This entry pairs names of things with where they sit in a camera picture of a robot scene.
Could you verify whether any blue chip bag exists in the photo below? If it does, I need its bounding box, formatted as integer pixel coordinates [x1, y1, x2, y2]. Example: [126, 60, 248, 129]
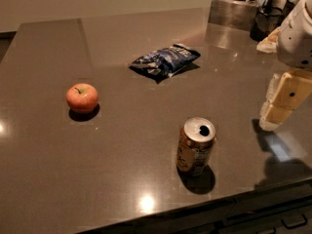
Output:
[130, 44, 201, 78]

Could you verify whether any black drawer handle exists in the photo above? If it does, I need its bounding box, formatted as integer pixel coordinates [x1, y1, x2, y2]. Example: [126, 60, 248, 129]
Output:
[281, 214, 308, 230]

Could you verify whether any orange soda can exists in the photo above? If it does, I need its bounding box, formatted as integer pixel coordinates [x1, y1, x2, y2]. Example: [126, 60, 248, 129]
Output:
[176, 117, 216, 176]

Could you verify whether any red apple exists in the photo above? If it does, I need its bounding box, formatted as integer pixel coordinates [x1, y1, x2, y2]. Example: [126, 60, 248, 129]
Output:
[65, 83, 98, 114]

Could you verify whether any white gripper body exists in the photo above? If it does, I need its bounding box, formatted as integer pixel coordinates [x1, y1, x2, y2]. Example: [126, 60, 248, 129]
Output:
[277, 0, 312, 70]

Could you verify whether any steel snack dispenser base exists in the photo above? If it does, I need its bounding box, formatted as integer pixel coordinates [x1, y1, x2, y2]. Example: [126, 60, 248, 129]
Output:
[208, 0, 257, 31]

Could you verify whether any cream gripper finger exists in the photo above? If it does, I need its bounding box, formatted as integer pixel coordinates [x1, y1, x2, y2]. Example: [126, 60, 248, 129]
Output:
[259, 69, 312, 132]
[266, 73, 281, 101]

